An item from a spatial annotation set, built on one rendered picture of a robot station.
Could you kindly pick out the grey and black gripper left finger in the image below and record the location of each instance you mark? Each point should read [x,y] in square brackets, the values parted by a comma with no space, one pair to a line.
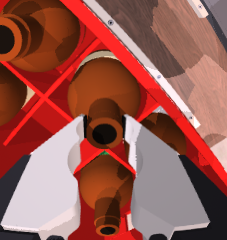
[39,195]

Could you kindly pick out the red crate with dividers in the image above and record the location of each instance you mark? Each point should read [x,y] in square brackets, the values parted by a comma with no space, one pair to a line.
[52,88]

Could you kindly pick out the grey square tray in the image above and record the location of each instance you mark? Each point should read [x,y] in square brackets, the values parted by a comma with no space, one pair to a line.
[217,18]

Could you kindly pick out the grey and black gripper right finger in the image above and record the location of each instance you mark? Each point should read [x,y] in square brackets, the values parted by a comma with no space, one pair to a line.
[171,195]

